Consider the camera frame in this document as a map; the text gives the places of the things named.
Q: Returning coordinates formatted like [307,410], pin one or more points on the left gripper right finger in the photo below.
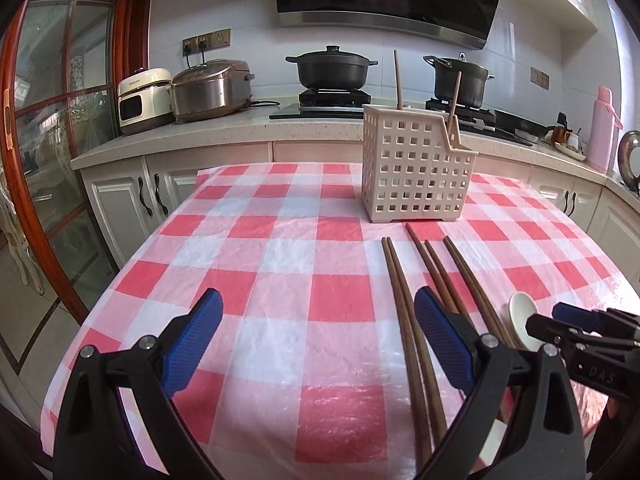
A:
[543,437]

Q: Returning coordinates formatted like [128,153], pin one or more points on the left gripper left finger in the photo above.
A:
[93,438]

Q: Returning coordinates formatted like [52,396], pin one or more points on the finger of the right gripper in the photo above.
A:
[603,322]
[564,335]

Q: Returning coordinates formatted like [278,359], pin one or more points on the white ceramic spoon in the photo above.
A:
[521,308]

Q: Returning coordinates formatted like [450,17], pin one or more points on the wooden chopstick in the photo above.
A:
[455,297]
[432,399]
[484,306]
[453,106]
[431,268]
[397,69]
[421,427]

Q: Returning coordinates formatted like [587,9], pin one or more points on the white lower kitchen cabinets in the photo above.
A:
[132,196]

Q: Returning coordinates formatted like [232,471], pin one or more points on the shiny metal kettle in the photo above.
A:
[628,160]

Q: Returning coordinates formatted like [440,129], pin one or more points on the white plate with food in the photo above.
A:
[570,152]

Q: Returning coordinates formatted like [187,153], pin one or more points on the brown condiment bottle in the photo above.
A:
[560,131]

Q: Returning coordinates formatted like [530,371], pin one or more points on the black wok pan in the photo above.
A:
[522,128]

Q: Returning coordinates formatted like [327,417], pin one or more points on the pink thermos bottle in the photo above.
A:
[605,126]

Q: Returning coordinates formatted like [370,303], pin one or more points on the cream perforated utensil basket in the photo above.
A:
[410,171]

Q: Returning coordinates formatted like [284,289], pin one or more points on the red white checkered tablecloth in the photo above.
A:
[305,376]

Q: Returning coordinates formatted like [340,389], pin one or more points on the tall black stock pot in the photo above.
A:
[473,81]

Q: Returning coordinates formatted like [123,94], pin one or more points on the black casserole pot with lid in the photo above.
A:
[332,69]

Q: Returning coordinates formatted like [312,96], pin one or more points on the white electric cooker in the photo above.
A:
[144,101]

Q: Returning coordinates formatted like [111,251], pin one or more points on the stainless steel rice cooker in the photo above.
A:
[213,89]

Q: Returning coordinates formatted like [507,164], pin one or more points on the red wooden glass door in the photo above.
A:
[61,63]

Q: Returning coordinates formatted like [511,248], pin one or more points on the wall switch plate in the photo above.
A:
[540,78]

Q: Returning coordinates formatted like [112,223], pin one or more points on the wall power socket strip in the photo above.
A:
[205,42]

